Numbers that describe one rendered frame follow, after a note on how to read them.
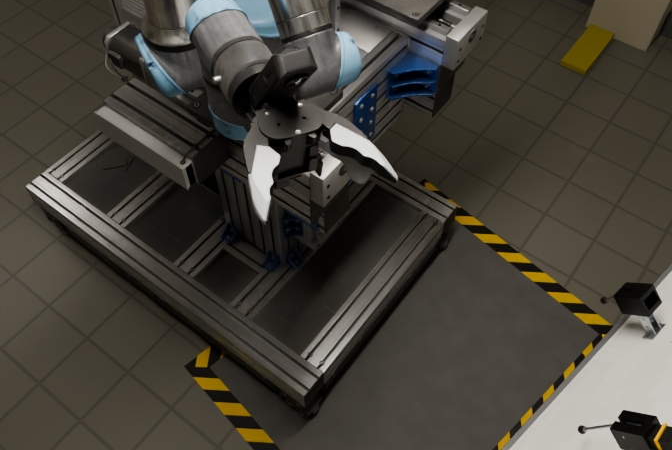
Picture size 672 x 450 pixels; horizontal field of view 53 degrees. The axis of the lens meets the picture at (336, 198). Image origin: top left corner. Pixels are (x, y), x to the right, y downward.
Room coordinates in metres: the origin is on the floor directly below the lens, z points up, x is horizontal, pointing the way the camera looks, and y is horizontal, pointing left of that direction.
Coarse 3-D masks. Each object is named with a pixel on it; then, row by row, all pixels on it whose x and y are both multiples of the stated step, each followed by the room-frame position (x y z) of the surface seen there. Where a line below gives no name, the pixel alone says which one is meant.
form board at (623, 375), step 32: (608, 352) 0.55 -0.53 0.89; (640, 352) 0.53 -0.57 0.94; (576, 384) 0.49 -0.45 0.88; (608, 384) 0.47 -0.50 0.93; (640, 384) 0.45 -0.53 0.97; (544, 416) 0.43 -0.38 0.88; (576, 416) 0.41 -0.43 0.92; (608, 416) 0.40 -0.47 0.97; (512, 448) 0.37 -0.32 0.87; (544, 448) 0.36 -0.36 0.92; (576, 448) 0.35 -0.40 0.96; (608, 448) 0.34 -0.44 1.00
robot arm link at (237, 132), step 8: (208, 88) 0.65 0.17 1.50; (216, 88) 0.64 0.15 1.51; (208, 96) 0.65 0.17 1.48; (216, 96) 0.64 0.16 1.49; (224, 96) 0.63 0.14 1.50; (208, 104) 0.66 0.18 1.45; (216, 104) 0.64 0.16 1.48; (224, 104) 0.63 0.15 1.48; (216, 112) 0.64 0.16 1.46; (224, 112) 0.64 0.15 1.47; (232, 112) 0.63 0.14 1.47; (216, 120) 0.64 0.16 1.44; (224, 120) 0.64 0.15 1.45; (232, 120) 0.63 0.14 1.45; (240, 120) 0.63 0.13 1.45; (216, 128) 0.65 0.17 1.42; (224, 128) 0.64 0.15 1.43; (232, 128) 0.63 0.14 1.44; (240, 128) 0.63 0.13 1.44; (232, 136) 0.64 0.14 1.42; (240, 136) 0.64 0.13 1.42
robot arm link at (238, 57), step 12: (228, 48) 0.62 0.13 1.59; (240, 48) 0.61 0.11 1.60; (252, 48) 0.61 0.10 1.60; (264, 48) 0.62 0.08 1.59; (228, 60) 0.60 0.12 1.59; (240, 60) 0.59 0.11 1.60; (252, 60) 0.59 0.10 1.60; (264, 60) 0.60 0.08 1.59; (216, 72) 0.60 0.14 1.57; (228, 72) 0.58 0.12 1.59; (240, 72) 0.58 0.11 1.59; (216, 84) 0.59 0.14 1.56; (228, 84) 0.57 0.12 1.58
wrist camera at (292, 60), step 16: (288, 48) 0.53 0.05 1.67; (304, 48) 0.53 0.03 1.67; (272, 64) 0.51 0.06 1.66; (288, 64) 0.51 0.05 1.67; (304, 64) 0.51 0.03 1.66; (256, 80) 0.54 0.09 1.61; (272, 80) 0.51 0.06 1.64; (288, 80) 0.50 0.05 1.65; (304, 80) 0.52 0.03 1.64; (256, 96) 0.54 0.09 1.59; (272, 96) 0.53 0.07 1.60; (288, 96) 0.55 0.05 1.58
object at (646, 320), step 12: (624, 288) 0.64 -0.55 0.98; (636, 288) 0.63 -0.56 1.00; (648, 288) 0.62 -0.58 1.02; (600, 300) 0.65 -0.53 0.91; (624, 300) 0.61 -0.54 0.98; (636, 300) 0.60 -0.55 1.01; (648, 300) 0.61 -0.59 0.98; (660, 300) 0.61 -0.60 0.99; (624, 312) 0.60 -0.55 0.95; (636, 312) 0.59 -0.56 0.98; (648, 312) 0.58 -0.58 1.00; (648, 324) 0.58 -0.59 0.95; (660, 324) 0.59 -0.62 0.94; (648, 336) 0.56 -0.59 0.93
